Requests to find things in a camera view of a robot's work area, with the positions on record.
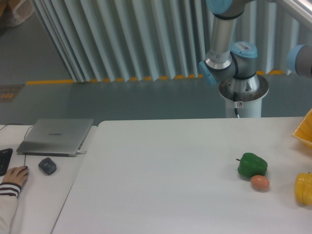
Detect yellow bell pepper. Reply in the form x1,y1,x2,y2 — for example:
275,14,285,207
294,173,312,205

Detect cardboard box in plastic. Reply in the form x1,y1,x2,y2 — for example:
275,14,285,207
0,0,34,28

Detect white folding partition screen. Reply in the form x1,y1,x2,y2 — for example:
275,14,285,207
32,0,312,83

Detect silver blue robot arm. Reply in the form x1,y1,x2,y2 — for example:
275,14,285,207
199,0,312,102

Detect striped cream sleeve forearm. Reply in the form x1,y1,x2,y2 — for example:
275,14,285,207
0,182,21,234

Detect black mouse cable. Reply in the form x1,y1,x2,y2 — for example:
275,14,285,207
0,123,34,167

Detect black keyboard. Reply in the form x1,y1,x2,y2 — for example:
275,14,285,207
0,148,13,176

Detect yellow plastic basket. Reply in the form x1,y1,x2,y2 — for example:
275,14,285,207
292,112,312,149

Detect green bell pepper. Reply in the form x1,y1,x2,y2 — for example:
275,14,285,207
236,152,268,178

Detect person's hand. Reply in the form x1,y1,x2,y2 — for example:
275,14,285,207
2,166,28,190

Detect silver closed laptop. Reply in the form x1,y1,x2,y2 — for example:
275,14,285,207
16,118,93,157

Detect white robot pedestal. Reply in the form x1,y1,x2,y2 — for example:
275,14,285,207
219,74,269,118

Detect dark grey earbuds case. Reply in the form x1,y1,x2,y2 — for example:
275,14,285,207
38,157,57,176

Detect brown egg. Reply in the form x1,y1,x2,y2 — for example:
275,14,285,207
251,175,270,191

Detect robot base cable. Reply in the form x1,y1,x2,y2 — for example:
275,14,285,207
233,91,241,118

